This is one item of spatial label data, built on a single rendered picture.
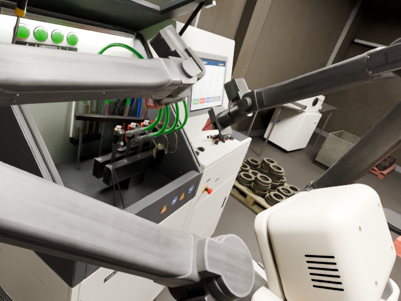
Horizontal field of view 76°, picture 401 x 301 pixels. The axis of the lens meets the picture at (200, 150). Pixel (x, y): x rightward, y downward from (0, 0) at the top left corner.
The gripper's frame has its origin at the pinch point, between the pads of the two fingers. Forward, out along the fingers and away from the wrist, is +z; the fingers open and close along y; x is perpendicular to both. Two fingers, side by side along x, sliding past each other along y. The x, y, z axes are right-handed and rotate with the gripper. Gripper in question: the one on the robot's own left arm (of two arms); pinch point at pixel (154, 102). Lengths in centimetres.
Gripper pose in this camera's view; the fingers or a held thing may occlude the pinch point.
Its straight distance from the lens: 73.1
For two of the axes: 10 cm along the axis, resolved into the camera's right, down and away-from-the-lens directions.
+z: -5.9, 2.6, 7.6
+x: 4.4, 8.9, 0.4
